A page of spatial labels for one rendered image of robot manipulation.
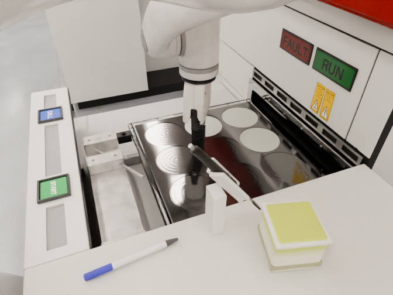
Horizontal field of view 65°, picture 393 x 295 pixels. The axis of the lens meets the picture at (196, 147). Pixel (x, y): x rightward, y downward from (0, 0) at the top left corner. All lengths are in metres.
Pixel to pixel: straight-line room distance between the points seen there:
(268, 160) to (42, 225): 0.48
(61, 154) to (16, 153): 1.77
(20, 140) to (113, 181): 1.90
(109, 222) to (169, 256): 0.20
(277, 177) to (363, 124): 0.20
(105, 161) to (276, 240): 0.44
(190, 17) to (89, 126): 0.60
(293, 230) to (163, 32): 0.36
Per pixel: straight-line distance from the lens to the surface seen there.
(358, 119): 0.69
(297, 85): 0.81
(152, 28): 0.56
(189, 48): 0.62
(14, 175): 2.28
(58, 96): 0.91
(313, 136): 0.78
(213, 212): 0.46
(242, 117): 0.87
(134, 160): 0.83
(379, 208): 0.62
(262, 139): 0.80
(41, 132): 0.79
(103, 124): 1.02
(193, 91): 0.66
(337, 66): 0.70
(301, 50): 0.78
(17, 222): 1.98
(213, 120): 0.85
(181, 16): 0.52
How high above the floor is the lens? 1.38
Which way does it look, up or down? 39 degrees down
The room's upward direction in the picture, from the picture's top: straight up
